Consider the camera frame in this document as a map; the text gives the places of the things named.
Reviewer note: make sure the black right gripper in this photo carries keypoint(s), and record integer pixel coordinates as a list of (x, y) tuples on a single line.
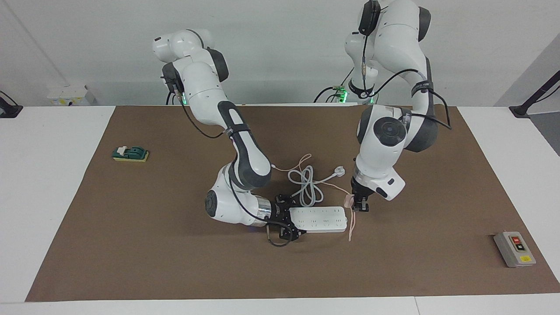
[(278, 214)]

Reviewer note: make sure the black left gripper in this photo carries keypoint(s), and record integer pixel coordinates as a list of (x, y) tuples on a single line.
[(361, 192)]

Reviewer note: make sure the pink charger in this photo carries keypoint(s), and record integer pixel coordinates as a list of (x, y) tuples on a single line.
[(348, 201)]

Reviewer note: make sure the white power strip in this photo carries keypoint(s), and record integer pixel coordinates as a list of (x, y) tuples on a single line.
[(319, 218)]

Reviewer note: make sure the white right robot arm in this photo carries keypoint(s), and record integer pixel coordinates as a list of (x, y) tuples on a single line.
[(245, 148)]

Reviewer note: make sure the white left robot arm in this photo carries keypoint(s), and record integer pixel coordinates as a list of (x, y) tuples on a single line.
[(380, 153)]

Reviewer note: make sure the brown table mat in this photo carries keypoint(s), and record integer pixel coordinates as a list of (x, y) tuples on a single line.
[(153, 245)]

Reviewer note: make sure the grey push button box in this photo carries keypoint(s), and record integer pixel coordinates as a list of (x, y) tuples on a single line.
[(515, 249)]

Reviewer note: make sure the black stand clamp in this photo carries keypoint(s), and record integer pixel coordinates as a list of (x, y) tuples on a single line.
[(531, 98), (8, 109)]

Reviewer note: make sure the green knife switch yellow base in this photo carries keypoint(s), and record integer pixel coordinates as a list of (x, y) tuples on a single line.
[(130, 154)]

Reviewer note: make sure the white wall socket box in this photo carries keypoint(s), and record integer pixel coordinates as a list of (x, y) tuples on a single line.
[(65, 96)]

